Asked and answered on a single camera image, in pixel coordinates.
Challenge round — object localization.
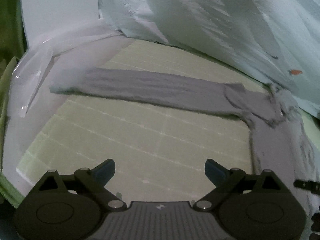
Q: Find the pale green carrot print quilt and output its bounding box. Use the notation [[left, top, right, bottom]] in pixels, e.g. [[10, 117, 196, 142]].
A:
[[98, 0, 319, 117]]

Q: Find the green grid mat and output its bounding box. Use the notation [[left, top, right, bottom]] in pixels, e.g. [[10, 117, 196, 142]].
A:
[[17, 40, 269, 202]]

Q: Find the clear plastic storage bag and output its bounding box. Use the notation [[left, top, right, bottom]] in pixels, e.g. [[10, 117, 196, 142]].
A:
[[4, 20, 134, 197]]

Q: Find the green fabric at edge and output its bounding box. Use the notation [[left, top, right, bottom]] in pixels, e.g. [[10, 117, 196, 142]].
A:
[[1, 0, 26, 208]]

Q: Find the pale blue pillow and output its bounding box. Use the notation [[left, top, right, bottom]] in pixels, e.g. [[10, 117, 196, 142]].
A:
[[21, 0, 99, 47]]

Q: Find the grey zip hoodie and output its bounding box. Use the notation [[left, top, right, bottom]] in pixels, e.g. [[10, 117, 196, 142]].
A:
[[50, 68, 319, 217]]

